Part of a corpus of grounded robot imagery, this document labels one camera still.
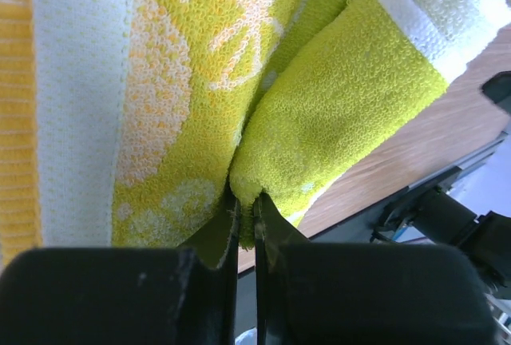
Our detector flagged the yellow green patterned towel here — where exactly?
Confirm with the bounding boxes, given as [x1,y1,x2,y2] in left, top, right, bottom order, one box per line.
[1,0,510,265]

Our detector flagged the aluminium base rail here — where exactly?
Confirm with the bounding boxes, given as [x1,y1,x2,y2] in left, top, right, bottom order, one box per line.
[406,130,510,192]

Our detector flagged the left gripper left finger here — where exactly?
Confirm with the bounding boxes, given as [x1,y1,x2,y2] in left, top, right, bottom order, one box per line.
[1,192,240,344]

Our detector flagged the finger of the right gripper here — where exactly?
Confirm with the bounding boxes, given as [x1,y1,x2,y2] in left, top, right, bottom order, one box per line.
[481,71,511,114]

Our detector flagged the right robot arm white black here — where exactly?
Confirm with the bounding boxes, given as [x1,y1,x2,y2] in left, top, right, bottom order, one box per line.
[370,166,510,299]

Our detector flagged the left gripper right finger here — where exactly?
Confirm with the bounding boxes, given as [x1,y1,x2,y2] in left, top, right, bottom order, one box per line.
[253,194,497,344]

